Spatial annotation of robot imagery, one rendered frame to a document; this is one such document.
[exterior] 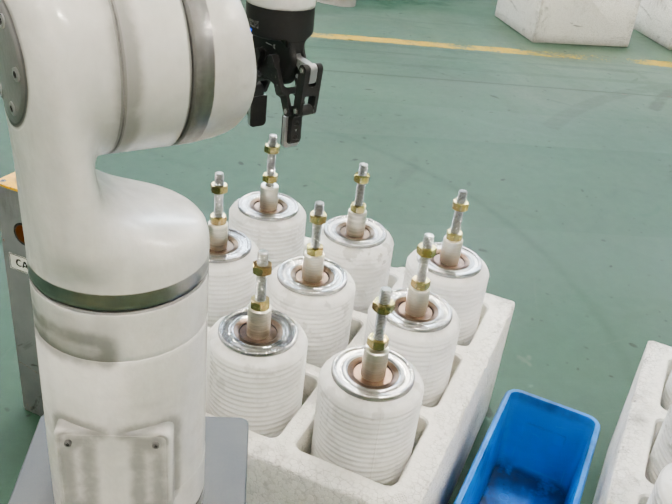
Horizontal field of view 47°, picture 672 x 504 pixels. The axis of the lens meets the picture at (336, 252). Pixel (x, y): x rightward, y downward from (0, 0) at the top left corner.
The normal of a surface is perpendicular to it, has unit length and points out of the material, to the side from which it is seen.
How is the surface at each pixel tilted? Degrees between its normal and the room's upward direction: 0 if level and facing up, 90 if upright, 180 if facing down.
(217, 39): 73
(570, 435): 88
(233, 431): 0
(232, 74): 86
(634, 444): 0
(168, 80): 90
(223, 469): 0
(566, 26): 90
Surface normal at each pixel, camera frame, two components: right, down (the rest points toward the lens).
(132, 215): 0.67, -0.66
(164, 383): 0.64, 0.44
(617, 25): 0.18, 0.51
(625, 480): 0.10, -0.86
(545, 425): -0.43, 0.38
